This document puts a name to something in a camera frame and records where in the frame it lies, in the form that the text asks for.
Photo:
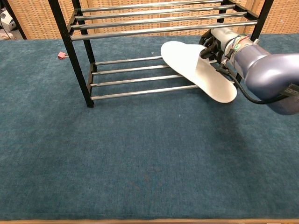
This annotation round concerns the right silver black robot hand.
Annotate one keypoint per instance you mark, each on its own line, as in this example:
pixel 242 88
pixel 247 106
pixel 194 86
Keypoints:
pixel 222 35

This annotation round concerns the white slipper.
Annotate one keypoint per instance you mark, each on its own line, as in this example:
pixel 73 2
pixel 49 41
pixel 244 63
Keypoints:
pixel 187 60

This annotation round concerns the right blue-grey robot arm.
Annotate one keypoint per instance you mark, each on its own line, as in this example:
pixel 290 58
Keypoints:
pixel 268 70

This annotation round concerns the black chrome-bar shoe rack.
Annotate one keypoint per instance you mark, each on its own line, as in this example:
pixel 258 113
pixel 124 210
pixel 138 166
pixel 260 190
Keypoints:
pixel 70 46

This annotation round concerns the blue carpet mat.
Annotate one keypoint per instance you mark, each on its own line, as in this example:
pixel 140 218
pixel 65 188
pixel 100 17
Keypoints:
pixel 140 151

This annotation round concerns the pink binder clip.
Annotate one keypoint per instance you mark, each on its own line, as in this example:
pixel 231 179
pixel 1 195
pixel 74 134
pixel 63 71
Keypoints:
pixel 61 55

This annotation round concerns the woven bamboo folding screen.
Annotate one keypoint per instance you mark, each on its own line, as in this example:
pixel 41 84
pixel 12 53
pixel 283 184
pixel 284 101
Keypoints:
pixel 35 18

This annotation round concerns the black stand pole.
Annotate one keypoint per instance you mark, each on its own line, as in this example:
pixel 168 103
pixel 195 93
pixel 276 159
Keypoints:
pixel 14 20

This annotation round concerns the white device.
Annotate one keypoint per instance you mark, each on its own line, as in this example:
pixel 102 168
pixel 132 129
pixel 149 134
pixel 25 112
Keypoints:
pixel 8 22

